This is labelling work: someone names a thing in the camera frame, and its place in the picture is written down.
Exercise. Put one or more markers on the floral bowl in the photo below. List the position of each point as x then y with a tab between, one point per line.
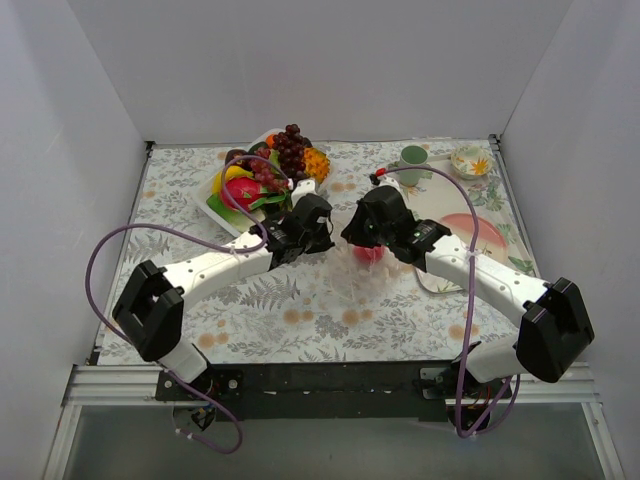
471	162

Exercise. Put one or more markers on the red apple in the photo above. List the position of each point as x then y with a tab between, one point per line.
368	256

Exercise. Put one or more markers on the dark mangosteen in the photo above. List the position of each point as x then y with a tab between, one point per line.
238	158

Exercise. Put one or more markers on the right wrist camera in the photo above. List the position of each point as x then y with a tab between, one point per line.
381	177

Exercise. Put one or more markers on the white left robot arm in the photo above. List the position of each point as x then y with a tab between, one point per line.
151	306

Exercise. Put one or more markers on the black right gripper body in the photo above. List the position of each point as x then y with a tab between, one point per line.
360	226

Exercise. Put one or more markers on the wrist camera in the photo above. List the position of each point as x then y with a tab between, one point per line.
381	177
303	188

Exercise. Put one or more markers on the light red grape bunch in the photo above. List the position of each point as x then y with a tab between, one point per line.
265	173

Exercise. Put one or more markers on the aluminium frame rail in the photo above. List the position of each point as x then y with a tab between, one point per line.
111	386

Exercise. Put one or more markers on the clear zip top bag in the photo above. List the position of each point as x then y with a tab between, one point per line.
351	280

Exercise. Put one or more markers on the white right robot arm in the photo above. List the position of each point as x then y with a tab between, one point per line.
553	324

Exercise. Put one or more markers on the dark purple grape bunch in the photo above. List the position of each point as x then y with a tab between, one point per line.
290	146

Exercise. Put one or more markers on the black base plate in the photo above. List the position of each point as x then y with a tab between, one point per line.
325	390

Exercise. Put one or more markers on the white fruit basket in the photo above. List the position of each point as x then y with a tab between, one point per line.
230	220

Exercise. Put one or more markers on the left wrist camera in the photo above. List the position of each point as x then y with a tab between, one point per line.
303	188

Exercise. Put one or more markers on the pink plate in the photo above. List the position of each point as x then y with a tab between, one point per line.
490	241

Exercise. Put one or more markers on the yellow banana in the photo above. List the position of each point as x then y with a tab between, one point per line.
229	174

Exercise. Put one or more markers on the green cup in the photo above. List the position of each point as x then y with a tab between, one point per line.
412	158

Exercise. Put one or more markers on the orange pineapple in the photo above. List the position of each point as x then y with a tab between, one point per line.
317	164

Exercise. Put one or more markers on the pink dragon fruit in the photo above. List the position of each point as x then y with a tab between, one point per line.
244	192

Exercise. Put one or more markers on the floral serving tray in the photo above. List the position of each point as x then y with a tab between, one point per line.
435	197

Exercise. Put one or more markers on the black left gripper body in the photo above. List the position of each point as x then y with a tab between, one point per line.
318	226

